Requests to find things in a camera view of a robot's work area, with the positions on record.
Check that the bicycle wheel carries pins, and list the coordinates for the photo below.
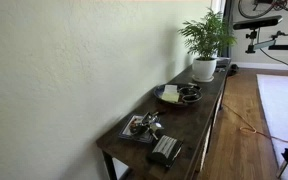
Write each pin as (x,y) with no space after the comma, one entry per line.
(250,11)

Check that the bunch of metal keys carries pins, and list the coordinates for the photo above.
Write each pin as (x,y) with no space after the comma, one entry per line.
(149,125)

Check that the white floor rug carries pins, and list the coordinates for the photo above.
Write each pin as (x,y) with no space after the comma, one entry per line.
(282,106)

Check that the black wall rail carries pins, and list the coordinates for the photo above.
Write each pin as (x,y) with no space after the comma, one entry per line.
(285,47)

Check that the round dark blue plate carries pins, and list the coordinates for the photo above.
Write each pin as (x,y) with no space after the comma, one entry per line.
(159,93)

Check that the black stereo camera bar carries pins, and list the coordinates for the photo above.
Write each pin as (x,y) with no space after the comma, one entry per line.
(257,22)

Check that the dark wooden console table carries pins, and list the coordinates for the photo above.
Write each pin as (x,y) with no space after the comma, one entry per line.
(184,123)

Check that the small square patterned tray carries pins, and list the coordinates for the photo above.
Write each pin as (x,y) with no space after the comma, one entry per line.
(128,130)

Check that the white ceramic plant pot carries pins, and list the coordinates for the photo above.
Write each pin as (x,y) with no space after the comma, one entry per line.
(204,68)

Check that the green potted palm plant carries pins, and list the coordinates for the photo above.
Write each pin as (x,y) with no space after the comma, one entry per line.
(207,33)

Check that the white pot saucer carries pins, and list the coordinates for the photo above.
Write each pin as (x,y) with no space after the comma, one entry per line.
(202,80)

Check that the dark book stack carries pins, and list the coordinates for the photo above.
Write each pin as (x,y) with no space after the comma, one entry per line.
(223,62)

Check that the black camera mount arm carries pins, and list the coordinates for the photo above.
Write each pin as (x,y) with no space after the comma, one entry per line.
(262,44)

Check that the yellow paper pad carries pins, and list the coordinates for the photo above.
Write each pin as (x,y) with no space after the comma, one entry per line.
(170,97)

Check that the black object on floor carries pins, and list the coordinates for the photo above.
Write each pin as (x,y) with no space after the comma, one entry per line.
(233,70)

